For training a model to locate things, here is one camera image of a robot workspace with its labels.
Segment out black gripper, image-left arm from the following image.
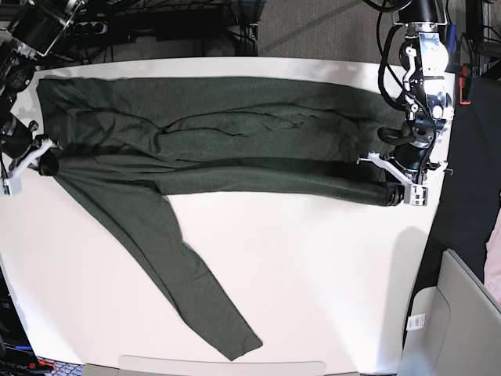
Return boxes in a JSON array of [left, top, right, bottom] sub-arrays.
[[1, 117, 59, 176]]

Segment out black gripper, image-right arm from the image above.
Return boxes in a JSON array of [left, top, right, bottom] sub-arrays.
[[385, 143, 428, 206]]

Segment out green long-sleeve T-shirt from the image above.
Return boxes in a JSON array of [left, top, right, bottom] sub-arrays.
[[36, 77, 401, 360]]

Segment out pink cloth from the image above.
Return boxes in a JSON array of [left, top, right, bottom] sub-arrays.
[[484, 211, 501, 303]]

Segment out white barcode label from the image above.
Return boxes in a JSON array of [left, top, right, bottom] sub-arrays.
[[406, 313, 426, 331]]

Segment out red clamp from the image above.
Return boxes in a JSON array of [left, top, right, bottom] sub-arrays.
[[458, 63, 472, 106]]

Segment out black power strip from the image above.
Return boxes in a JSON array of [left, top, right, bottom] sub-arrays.
[[72, 21, 108, 35]]

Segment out grey plastic bin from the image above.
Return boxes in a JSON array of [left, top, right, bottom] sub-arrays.
[[397, 250, 500, 375]]

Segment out black box with blue label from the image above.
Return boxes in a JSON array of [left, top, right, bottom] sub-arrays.
[[1, 274, 38, 375]]

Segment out white camera mount, image-right gripper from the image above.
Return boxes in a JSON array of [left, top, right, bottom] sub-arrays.
[[356, 152, 453, 207]]

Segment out white camera mount, image-left gripper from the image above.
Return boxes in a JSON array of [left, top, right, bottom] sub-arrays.
[[1, 135, 60, 196]]

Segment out tangled black cables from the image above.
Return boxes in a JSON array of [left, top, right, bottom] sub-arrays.
[[34, 11, 118, 67]]

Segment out blue-handled tool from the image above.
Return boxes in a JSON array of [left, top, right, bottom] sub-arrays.
[[445, 24, 457, 65]]

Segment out orange-handled tool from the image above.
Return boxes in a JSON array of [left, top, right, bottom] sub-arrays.
[[28, 360, 56, 373]]

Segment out black aluminium frame post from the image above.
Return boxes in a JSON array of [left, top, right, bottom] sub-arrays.
[[230, 0, 262, 57]]

